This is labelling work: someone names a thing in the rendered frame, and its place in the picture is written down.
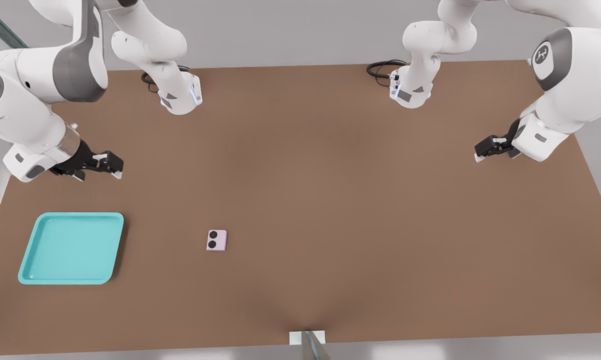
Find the pale blue-green tray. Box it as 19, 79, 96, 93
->
18, 212, 125, 286

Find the black cable loop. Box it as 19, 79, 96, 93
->
366, 59, 408, 89
141, 64, 192, 94

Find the small pale lilac phone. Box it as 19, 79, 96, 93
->
206, 229, 228, 252

